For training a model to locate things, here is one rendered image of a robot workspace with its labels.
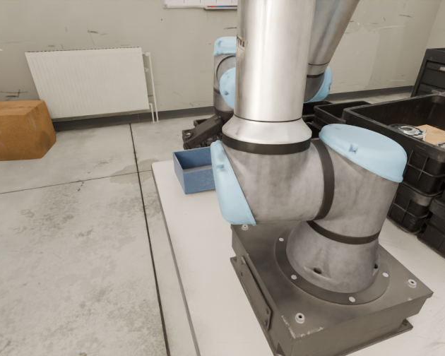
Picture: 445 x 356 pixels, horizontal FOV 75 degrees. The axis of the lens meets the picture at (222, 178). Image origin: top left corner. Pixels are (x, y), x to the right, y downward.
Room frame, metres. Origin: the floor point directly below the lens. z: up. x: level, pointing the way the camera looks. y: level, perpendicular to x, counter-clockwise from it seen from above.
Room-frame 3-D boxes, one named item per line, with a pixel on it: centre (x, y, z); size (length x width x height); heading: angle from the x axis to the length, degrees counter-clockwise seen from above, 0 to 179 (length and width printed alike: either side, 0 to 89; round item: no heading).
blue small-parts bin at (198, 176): (0.79, 0.04, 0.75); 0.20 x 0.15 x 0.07; 110
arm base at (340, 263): (0.36, -0.19, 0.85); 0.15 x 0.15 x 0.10
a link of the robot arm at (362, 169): (0.37, -0.19, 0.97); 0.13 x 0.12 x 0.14; 98
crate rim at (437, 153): (0.73, -0.57, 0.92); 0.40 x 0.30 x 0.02; 114
